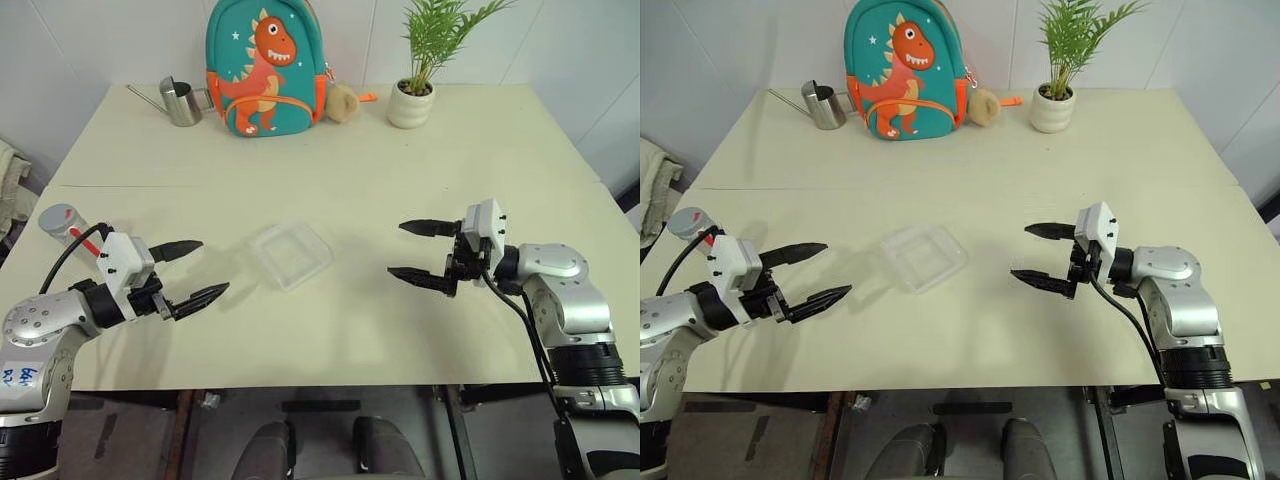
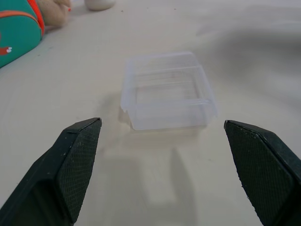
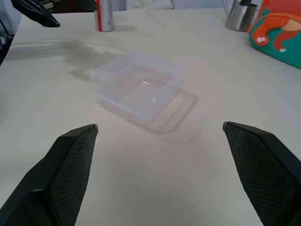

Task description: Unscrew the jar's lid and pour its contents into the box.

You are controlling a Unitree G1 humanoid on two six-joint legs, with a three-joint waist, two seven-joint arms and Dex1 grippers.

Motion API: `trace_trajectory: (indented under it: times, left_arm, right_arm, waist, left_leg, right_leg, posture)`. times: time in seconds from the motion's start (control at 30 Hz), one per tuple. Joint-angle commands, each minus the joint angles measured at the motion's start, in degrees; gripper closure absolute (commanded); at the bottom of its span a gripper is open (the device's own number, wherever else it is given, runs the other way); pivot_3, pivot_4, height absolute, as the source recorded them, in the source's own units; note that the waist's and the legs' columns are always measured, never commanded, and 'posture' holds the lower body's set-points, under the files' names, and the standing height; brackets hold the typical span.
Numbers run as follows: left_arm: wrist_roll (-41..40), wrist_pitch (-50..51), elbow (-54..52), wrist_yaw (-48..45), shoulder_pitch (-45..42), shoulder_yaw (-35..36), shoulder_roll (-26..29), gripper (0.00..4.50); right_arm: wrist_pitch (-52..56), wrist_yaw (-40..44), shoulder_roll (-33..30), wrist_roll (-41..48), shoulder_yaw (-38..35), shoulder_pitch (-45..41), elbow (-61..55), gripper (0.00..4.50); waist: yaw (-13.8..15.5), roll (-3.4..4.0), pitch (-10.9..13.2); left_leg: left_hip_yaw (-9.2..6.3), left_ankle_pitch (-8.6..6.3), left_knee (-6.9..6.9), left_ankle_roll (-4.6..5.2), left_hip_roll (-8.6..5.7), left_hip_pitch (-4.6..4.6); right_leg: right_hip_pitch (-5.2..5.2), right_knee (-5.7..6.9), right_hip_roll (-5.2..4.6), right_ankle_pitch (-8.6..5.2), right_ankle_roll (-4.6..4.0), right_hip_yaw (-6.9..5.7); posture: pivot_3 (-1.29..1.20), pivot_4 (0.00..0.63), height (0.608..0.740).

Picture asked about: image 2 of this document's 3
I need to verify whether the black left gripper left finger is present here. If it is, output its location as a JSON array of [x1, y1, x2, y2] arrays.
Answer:
[[0, 117, 103, 226]]

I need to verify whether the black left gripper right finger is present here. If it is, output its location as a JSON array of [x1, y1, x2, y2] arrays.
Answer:
[[223, 120, 301, 226]]

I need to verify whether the clear plastic container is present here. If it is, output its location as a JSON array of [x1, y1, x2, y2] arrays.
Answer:
[[120, 51, 218, 131]]

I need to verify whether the teal bag with orange zipper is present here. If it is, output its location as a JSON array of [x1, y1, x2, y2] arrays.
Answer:
[[0, 0, 46, 69]]

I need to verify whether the beige plush toy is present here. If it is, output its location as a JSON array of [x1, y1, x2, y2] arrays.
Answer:
[[36, 0, 72, 27]]

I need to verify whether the white round object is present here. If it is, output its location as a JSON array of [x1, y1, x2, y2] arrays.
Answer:
[[85, 0, 116, 11]]

